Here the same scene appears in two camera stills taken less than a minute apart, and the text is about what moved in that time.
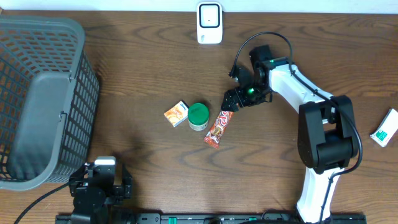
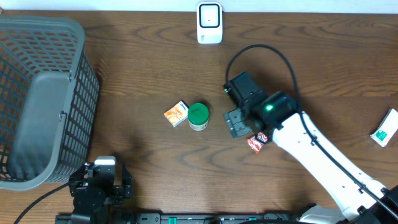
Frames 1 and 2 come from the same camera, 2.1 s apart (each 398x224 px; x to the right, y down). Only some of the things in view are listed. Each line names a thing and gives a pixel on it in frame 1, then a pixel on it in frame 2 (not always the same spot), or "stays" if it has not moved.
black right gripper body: [254, 94] -> [237, 119]
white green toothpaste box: [387, 129] stays
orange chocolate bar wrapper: [214, 135] -> [257, 142]
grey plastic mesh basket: [49, 99] stays
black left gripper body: [119, 193] stays
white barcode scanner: [209, 22] stays
